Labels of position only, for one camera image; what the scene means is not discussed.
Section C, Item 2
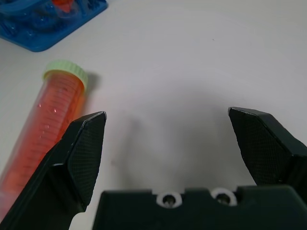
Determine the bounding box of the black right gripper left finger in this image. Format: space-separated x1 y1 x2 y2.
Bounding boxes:
0 111 107 230

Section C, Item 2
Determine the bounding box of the orange tube with green cap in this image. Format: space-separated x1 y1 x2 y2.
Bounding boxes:
0 59 89 213

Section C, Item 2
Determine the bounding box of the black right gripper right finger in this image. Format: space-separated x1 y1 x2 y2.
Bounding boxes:
228 107 307 201

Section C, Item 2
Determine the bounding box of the blue tube rack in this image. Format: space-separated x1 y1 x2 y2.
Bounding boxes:
0 0 108 53

